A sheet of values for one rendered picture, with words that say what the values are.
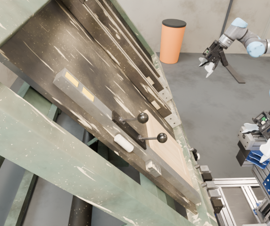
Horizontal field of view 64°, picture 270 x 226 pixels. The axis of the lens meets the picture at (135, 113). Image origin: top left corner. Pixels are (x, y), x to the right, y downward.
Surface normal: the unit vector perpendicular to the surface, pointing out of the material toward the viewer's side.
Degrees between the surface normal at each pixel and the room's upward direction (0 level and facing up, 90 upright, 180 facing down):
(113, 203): 90
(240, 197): 0
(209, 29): 90
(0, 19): 52
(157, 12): 90
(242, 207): 0
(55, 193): 0
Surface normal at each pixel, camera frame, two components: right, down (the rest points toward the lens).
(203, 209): -0.59, -0.61
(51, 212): 0.04, -0.78
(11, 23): 0.81, -0.49
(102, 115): 0.07, 0.62
